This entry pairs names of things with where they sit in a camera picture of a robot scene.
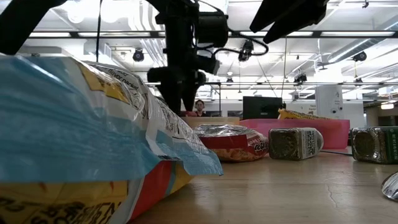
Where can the large green spice jar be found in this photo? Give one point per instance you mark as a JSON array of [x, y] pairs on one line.
[[376, 144]]

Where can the large silver spoon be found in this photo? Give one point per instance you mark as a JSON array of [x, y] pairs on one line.
[[391, 186]]

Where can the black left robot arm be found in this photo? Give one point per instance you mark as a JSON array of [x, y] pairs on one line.
[[18, 21]]

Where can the white label spice jar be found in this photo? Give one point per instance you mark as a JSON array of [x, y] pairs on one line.
[[295, 143]]

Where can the person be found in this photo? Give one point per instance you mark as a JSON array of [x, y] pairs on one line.
[[200, 109]]

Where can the lit ceiling lamp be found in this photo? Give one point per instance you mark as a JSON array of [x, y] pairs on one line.
[[387, 106]]

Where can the white pillar cabinet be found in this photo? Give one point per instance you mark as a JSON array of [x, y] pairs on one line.
[[329, 102]]

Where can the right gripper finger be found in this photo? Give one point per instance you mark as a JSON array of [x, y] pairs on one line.
[[304, 15], [273, 12]]

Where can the yellow ramen packet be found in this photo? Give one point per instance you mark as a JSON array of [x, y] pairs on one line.
[[292, 115]]

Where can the silver ceiling duct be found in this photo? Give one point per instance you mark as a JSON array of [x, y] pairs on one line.
[[357, 49]]

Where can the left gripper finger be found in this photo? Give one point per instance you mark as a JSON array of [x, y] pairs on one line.
[[172, 96], [190, 93]]

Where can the black ceiling spotlight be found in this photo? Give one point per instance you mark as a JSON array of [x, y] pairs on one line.
[[300, 77], [360, 56], [246, 51], [138, 55]]

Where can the red ramen packet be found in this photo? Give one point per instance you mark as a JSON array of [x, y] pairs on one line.
[[231, 143]]

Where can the pink plastic bin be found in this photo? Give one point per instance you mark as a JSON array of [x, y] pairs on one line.
[[332, 133]]

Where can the white ceiling air unit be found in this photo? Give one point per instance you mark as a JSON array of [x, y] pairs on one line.
[[93, 49]]

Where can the black monitor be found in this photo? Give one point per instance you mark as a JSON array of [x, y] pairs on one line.
[[262, 108]]

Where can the black background frame stand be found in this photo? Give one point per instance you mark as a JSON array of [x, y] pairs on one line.
[[219, 99]]

